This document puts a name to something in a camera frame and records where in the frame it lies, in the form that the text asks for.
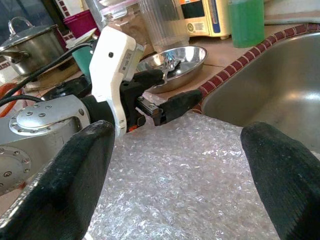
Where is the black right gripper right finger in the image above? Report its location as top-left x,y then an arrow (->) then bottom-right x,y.
240,121 -> 320,240

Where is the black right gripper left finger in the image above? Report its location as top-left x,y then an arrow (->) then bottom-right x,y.
0,119 -> 116,240

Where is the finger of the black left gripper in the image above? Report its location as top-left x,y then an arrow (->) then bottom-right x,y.
152,89 -> 203,127
132,69 -> 165,88

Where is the silver metal fork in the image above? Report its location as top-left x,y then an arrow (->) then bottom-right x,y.
153,49 -> 182,88

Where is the beige kitchen appliance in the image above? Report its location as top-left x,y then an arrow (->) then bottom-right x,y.
176,0 -> 233,41

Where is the shiny steel bowl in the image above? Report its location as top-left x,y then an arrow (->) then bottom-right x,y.
136,45 -> 208,95

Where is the teal cup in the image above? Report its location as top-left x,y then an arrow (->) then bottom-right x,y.
71,44 -> 96,78

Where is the clear container pink lid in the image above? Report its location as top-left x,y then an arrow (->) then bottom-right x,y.
86,0 -> 148,50

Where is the black round lid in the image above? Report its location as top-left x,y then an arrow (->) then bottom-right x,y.
41,76 -> 92,101

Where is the clear bubble wrap sheet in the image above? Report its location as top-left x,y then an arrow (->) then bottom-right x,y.
86,111 -> 281,240

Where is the white plate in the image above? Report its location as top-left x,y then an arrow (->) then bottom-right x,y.
66,27 -> 98,50

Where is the beige wooden board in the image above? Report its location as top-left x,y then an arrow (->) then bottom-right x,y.
24,57 -> 81,92

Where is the magenta plastic container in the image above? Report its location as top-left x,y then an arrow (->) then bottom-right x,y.
63,9 -> 101,38

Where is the stainless steel sink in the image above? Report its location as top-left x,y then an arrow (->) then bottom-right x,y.
201,31 -> 320,155

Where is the stainless steel pot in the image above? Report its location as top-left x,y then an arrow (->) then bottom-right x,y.
0,24 -> 66,76

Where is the green dish soap bottle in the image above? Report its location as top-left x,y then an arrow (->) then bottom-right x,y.
227,0 -> 266,49

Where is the glass pot lid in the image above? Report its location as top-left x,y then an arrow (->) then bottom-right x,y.
0,16 -> 60,52

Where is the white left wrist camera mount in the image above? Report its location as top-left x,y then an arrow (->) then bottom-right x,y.
88,25 -> 145,138

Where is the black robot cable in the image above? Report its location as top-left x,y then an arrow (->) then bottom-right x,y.
0,94 -> 45,107
0,42 -> 98,101

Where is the orange hose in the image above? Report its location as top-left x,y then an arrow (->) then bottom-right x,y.
0,83 -> 25,118

